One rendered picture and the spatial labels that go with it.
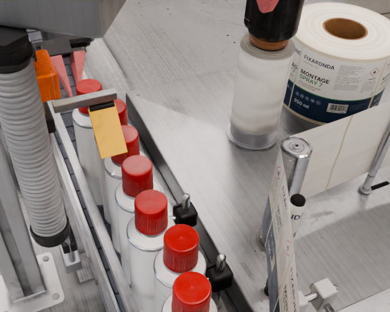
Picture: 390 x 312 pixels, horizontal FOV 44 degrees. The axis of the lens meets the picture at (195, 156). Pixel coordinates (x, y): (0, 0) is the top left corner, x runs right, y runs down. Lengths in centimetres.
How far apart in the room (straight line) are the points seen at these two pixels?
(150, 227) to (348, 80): 50
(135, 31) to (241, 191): 61
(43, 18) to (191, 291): 24
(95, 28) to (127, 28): 95
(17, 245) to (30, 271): 6
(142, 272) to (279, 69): 38
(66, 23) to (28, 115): 8
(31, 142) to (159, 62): 78
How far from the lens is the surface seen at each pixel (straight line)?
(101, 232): 61
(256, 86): 76
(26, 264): 66
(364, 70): 87
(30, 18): 33
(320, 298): 53
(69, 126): 89
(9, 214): 59
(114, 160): 56
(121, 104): 59
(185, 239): 45
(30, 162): 38
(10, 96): 35
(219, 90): 96
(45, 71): 46
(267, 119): 80
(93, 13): 31
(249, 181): 79
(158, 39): 121
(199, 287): 42
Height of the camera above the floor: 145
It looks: 44 degrees down
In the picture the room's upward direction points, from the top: 4 degrees clockwise
